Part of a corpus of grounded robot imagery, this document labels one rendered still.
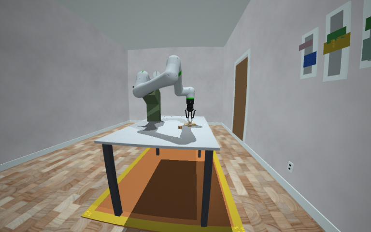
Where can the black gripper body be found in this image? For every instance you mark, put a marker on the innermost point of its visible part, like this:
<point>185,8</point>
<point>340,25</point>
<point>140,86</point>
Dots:
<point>189,107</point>

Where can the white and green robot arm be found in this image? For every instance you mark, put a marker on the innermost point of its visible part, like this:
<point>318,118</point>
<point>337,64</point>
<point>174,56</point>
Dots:
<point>171,76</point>

